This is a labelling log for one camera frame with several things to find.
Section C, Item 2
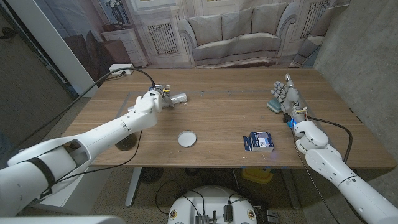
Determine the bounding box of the white robot torso edge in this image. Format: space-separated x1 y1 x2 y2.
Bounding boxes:
0 216 127 224

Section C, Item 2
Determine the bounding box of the white power strip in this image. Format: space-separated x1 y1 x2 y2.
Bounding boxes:
108 63 135 75

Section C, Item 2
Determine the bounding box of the white jar lid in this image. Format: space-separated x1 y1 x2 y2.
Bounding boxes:
177 129 197 148

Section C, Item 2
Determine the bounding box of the yellow object under table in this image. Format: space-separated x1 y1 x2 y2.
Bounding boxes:
241 167 274 184

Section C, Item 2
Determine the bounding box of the teal sponge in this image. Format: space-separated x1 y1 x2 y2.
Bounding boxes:
266 97 283 114

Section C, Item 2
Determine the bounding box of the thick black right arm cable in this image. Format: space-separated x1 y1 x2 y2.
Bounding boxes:
306 115 354 164

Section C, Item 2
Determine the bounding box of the black cup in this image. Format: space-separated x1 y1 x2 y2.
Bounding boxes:
114 133 138 152

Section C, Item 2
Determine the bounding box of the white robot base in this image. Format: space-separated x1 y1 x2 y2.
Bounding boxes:
167 185 258 224

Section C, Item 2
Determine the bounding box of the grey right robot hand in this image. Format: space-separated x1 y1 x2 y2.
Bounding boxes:
269 73 307 124

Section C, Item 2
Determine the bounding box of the black round floor fan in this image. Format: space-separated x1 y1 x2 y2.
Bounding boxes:
140 167 164 184

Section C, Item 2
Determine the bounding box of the printed living room backdrop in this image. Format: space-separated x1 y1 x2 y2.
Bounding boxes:
32 0 351 85

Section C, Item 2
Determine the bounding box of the black floor cable loop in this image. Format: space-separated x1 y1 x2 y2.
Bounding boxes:
154 179 206 216

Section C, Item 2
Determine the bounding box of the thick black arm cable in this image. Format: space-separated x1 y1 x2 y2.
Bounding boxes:
306 115 354 164
0 67 157 156

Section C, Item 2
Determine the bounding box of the grey table leg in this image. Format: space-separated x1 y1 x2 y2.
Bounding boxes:
281 169 302 211

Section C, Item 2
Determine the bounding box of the black power strip cable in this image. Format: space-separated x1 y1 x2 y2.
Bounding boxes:
105 70 127 81

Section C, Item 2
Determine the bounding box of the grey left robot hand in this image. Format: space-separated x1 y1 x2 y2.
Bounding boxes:
154 83 175 108

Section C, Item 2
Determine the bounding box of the white table leg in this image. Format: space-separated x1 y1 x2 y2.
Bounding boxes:
124 167 143 208

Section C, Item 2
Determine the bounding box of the blue and white package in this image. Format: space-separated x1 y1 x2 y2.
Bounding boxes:
243 131 275 152

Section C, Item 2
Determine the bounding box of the clear plastic wrap roll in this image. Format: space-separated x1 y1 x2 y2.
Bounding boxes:
127 92 188 112

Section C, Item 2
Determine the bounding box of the white pillar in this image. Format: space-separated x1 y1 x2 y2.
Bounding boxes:
6 0 100 98

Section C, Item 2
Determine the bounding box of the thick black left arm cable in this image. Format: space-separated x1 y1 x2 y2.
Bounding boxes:
0 67 157 156

